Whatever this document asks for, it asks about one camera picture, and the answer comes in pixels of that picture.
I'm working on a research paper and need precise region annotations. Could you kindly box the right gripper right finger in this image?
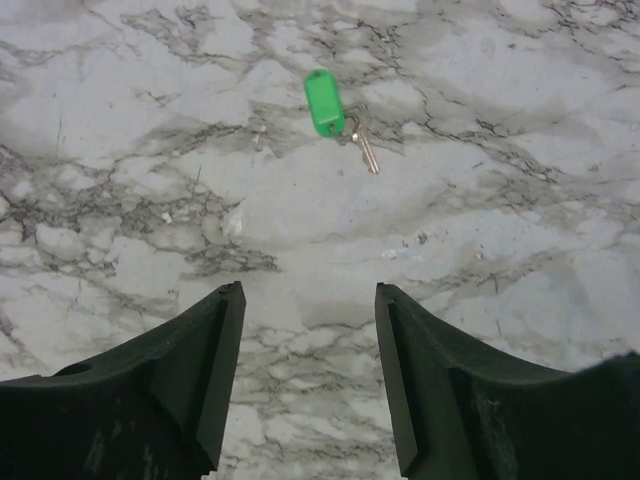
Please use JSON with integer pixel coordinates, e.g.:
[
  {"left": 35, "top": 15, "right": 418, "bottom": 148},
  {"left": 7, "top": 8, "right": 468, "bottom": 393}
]
[{"left": 375, "top": 283, "right": 639, "bottom": 479}]

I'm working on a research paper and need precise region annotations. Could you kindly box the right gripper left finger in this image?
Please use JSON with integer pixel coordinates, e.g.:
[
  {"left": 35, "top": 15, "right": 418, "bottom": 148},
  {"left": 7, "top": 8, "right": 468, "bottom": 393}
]
[{"left": 1, "top": 282, "right": 246, "bottom": 479}]

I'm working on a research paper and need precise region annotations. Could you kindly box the green tagged key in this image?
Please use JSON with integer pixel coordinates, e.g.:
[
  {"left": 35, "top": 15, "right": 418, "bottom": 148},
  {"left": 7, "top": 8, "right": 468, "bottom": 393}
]
[{"left": 304, "top": 69, "right": 380, "bottom": 174}]

